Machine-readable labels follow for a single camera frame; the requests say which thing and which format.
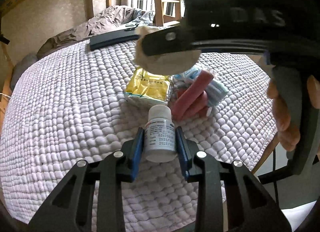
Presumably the pack of pink blue rolls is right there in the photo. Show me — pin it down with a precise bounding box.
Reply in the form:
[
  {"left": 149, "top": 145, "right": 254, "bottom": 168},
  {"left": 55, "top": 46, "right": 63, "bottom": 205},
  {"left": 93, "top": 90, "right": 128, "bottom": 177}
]
[{"left": 170, "top": 63, "right": 229, "bottom": 121}]

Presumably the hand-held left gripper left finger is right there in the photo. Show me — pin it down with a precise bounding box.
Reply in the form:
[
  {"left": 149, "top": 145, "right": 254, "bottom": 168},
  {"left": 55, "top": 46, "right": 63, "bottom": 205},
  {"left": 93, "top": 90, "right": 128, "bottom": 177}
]
[{"left": 29, "top": 127, "right": 145, "bottom": 232}]

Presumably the brown duvet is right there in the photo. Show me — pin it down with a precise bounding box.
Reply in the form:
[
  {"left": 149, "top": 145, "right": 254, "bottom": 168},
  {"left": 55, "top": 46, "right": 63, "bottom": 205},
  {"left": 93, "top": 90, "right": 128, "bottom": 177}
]
[{"left": 37, "top": 5, "right": 155, "bottom": 59}]

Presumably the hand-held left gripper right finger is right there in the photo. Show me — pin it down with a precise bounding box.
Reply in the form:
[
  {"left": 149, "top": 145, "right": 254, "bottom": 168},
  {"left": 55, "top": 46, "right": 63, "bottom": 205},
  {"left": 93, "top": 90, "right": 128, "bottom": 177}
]
[{"left": 175, "top": 126, "right": 292, "bottom": 232}]

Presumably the grey pillow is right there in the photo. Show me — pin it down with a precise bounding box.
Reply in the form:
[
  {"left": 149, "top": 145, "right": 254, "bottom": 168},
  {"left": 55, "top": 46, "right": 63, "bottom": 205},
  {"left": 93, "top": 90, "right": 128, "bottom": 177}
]
[{"left": 10, "top": 52, "right": 38, "bottom": 91}]

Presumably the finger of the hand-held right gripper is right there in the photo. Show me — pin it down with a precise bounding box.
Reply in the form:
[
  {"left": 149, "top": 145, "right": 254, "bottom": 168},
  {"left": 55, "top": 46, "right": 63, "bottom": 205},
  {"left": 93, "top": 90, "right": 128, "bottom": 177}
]
[{"left": 140, "top": 23, "right": 200, "bottom": 56}]

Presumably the person's right hand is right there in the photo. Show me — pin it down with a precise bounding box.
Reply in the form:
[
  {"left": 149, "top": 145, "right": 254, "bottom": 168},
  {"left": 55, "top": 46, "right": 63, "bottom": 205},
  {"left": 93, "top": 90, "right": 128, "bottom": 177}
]
[{"left": 267, "top": 75, "right": 320, "bottom": 152}]

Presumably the flat black box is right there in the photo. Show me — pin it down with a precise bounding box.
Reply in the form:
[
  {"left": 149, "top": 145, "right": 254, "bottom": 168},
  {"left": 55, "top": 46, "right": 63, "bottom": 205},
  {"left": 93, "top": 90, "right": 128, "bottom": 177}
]
[{"left": 89, "top": 27, "right": 140, "bottom": 51}]

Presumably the white medicine bottle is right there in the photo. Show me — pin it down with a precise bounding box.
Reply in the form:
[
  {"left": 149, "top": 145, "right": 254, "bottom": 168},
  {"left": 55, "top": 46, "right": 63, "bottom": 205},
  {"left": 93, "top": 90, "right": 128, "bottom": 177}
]
[{"left": 144, "top": 105, "right": 178, "bottom": 163}]

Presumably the yellow foil packet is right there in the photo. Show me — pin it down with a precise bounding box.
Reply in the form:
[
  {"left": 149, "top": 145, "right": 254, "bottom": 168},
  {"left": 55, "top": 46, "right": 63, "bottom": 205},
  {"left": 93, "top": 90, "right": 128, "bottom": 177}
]
[{"left": 124, "top": 68, "right": 174, "bottom": 106}]

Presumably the black cable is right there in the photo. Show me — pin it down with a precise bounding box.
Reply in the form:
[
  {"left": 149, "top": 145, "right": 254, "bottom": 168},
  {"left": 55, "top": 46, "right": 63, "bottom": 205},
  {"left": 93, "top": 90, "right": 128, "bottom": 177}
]
[{"left": 271, "top": 144, "right": 280, "bottom": 207}]

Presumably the grey-green garment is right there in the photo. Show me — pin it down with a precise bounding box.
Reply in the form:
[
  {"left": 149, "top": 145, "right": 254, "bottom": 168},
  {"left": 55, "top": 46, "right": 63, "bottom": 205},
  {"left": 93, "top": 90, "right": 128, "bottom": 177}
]
[{"left": 125, "top": 9, "right": 157, "bottom": 31}]

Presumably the lavender waffle blanket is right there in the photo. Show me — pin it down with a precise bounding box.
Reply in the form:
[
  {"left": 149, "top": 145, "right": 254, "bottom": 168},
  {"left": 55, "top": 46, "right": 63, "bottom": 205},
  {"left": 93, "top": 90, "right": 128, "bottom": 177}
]
[{"left": 0, "top": 38, "right": 279, "bottom": 225}]

